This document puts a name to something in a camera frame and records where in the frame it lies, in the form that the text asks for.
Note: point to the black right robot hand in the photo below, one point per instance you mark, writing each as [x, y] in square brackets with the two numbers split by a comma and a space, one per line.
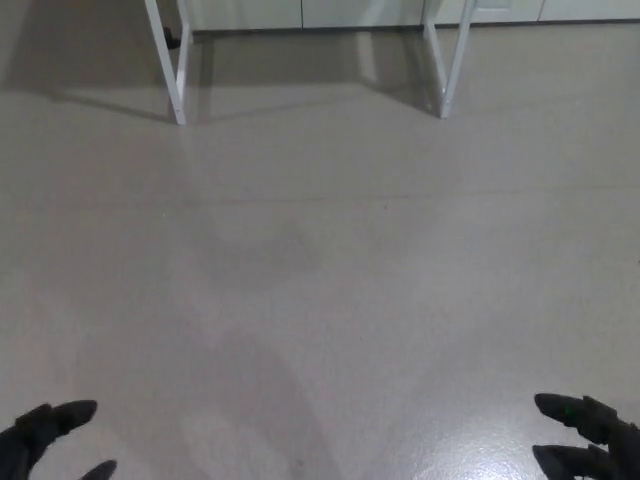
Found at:
[615, 450]

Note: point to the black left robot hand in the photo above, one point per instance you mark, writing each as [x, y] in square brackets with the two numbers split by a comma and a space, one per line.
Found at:
[35, 430]

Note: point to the small black floor object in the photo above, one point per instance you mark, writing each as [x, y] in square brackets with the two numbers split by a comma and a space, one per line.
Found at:
[171, 39]

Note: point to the white locker cabinet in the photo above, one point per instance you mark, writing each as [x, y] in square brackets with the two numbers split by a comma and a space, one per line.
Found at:
[350, 12]

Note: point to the white metal-frame table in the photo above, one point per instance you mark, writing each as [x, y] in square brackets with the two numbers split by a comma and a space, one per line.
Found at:
[172, 80]

